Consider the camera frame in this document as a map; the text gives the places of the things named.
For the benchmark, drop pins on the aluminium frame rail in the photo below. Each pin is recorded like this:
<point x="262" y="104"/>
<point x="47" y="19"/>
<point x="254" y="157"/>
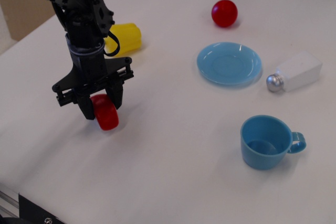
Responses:
<point x="9" y="204"/>

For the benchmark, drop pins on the white salt shaker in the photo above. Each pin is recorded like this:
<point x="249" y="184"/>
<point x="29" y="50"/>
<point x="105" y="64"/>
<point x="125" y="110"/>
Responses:
<point x="298" y="71"/>

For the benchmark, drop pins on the light blue plate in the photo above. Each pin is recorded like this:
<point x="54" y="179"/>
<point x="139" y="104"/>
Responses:
<point x="229" y="64"/>

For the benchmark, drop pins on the black corner bracket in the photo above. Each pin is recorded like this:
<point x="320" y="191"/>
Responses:
<point x="33" y="213"/>

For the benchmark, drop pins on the yellow toy bell pepper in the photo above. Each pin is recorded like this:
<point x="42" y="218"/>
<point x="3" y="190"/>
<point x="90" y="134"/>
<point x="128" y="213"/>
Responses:
<point x="122" y="39"/>

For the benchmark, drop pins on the blue plastic cup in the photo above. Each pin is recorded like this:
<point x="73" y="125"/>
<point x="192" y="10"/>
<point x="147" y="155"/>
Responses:
<point x="265" y="140"/>

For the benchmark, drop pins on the red toy ball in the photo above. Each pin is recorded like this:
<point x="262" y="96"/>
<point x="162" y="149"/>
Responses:
<point x="224" y="13"/>

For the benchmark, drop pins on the red and white toy sushi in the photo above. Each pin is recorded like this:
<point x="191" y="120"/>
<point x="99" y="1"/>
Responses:
<point x="105" y="112"/>

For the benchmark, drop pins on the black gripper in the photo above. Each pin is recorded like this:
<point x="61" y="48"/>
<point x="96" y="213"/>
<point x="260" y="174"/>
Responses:
<point x="91" y="73"/>

